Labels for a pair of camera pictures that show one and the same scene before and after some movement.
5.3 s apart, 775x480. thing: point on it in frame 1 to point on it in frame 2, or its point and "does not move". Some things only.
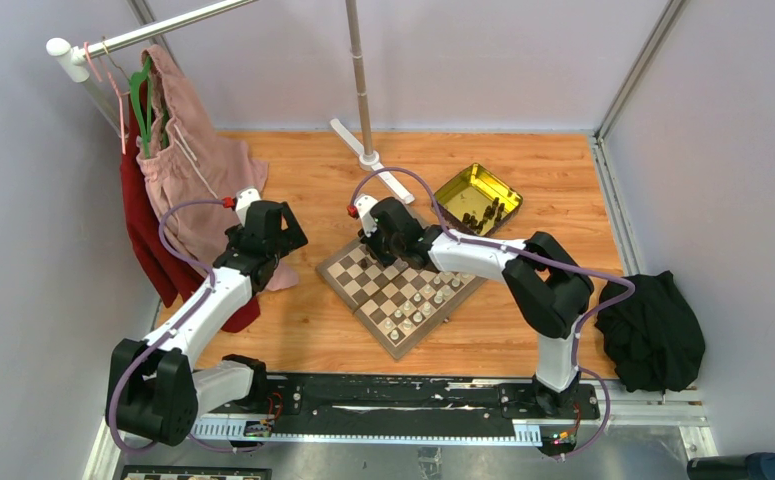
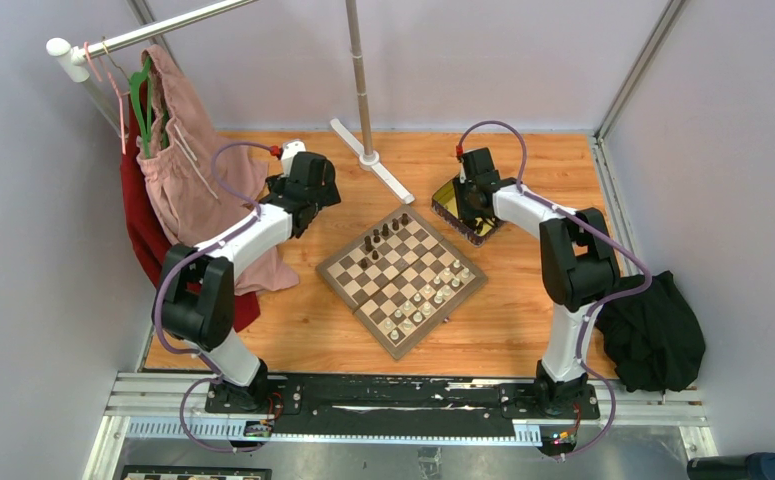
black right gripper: [370, 242] to [466, 213]
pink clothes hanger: [117, 90] does not move
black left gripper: [291, 237] to [326, 195]
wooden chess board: [398, 306] does not move
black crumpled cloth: [656, 337] does not move
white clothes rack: [74, 59] does not move
